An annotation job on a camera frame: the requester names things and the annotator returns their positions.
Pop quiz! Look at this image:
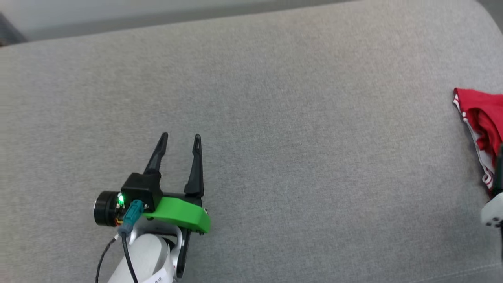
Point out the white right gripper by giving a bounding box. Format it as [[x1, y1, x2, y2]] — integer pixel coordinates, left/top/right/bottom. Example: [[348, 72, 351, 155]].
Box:
[[481, 145, 503, 229]]

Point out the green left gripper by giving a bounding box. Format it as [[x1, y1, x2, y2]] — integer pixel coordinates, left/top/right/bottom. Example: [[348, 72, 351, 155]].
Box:
[[142, 132, 211, 235]]

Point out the red and white basketball jersey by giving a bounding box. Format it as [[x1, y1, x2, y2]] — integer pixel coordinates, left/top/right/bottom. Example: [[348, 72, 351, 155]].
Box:
[[452, 87, 503, 197]]

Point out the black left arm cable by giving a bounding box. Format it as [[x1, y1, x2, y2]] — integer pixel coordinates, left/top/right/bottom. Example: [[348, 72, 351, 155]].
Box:
[[95, 232, 139, 283]]

